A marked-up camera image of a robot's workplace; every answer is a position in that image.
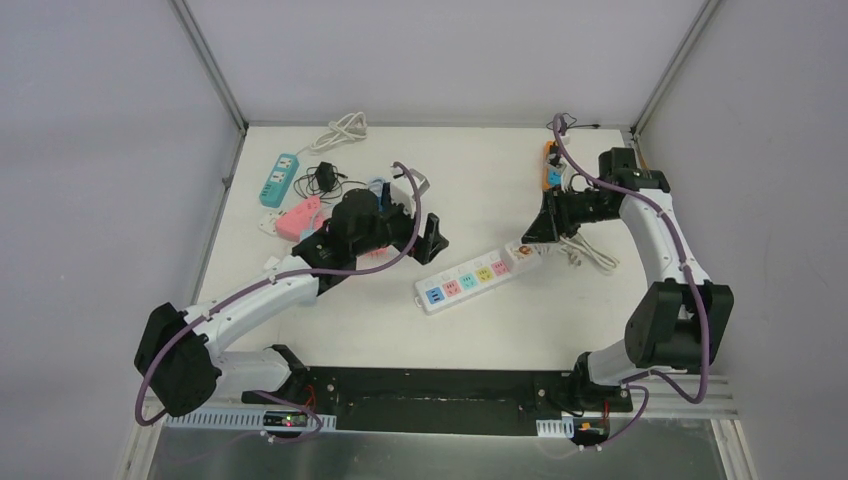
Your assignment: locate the teal power strip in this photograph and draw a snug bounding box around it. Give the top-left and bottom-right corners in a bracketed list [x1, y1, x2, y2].
[259, 153, 300, 208]

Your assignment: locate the orange power strip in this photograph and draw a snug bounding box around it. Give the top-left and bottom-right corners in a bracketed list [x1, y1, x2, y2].
[542, 141, 563, 190]

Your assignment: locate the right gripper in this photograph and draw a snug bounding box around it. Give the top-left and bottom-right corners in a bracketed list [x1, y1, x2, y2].
[523, 184, 621, 244]

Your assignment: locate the white coiled cable top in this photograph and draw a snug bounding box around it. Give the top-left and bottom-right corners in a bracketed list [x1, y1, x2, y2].
[294, 111, 368, 158]

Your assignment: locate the blue cube adapter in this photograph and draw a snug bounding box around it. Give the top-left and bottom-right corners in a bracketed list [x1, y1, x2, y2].
[377, 183, 391, 212]

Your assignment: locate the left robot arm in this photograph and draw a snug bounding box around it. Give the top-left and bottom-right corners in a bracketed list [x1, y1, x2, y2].
[134, 189, 449, 417]

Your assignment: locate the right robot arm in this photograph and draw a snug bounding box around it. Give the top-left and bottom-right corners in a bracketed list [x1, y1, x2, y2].
[522, 147, 734, 411]

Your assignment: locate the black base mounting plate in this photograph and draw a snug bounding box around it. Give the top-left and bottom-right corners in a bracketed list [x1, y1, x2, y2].
[271, 367, 633, 436]

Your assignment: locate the white cube adapter bear print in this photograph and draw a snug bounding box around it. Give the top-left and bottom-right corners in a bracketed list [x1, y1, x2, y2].
[504, 242, 541, 271]

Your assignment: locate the pink triangular power strip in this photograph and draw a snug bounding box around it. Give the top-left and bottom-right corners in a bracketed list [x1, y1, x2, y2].
[276, 195, 325, 242]

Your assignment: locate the pink square plug adapter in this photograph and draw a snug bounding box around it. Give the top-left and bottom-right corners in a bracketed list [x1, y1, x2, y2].
[368, 247, 388, 258]

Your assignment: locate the black power adapter with cable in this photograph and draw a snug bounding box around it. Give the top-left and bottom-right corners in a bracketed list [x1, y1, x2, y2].
[293, 162, 366, 202]

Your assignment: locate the small white plug adapter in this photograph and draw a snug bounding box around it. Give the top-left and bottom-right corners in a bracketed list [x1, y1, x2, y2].
[263, 256, 280, 270]

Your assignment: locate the white long power strip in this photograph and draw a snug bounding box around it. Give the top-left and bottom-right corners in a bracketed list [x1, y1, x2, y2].
[413, 241, 584, 317]

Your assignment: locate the light blue square adapter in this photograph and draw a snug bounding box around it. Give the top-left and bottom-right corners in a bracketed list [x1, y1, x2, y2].
[543, 170, 562, 189]

